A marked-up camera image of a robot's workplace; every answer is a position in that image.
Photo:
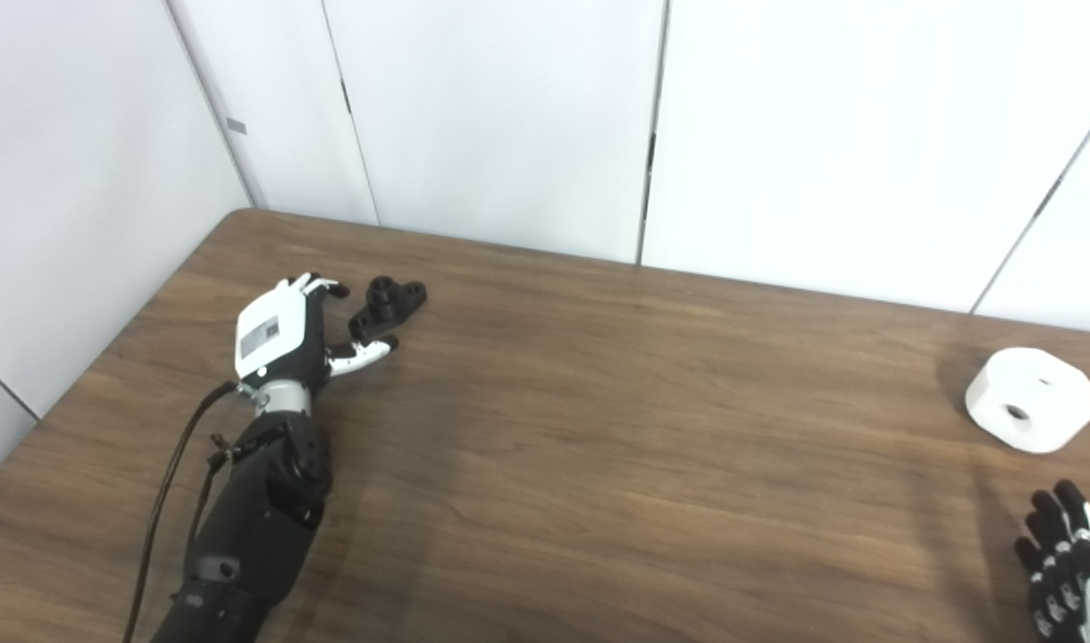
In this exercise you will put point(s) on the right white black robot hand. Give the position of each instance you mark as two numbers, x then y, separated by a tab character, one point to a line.
1068	572

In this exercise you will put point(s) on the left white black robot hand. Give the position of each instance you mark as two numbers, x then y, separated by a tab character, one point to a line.
272	330

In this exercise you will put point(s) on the black flanged holder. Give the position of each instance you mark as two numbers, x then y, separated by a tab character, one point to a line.
386	308

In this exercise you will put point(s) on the round white piece with hole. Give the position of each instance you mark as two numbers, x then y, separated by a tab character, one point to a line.
1032	393

